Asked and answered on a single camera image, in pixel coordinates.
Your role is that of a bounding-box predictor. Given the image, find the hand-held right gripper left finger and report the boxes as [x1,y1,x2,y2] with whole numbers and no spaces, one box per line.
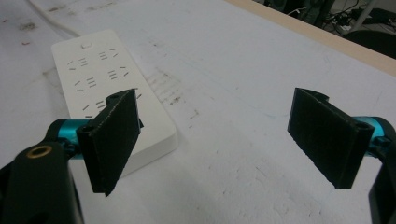
[46,88,145,198]

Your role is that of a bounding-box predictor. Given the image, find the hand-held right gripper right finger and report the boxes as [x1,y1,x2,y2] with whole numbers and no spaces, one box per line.
[287,87,396,190]

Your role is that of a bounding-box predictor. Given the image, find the white power strip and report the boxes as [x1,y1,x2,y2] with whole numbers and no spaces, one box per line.
[50,29,179,178]

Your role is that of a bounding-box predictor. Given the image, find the metal stand leg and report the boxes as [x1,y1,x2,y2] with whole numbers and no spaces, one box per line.
[348,0,381,32]

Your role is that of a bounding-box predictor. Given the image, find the black floor cables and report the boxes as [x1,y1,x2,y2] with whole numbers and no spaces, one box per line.
[288,6,368,31]

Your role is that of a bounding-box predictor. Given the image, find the white power strip cable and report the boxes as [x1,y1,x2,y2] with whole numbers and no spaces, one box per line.
[27,0,82,38]

